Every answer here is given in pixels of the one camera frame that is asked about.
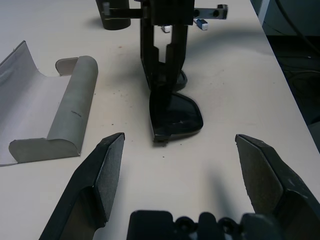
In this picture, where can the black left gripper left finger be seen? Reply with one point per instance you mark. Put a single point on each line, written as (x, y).
(100, 180)

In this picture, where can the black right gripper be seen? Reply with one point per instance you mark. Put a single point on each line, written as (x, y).
(170, 12)

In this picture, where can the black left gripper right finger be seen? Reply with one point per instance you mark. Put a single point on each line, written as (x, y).
(270, 180)

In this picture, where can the black sunglasses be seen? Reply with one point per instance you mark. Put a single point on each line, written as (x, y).
(185, 115)

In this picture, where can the grey glasses case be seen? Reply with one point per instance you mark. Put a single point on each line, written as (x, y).
(72, 105)

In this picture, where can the black cup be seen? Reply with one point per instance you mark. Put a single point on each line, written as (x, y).
(117, 24)

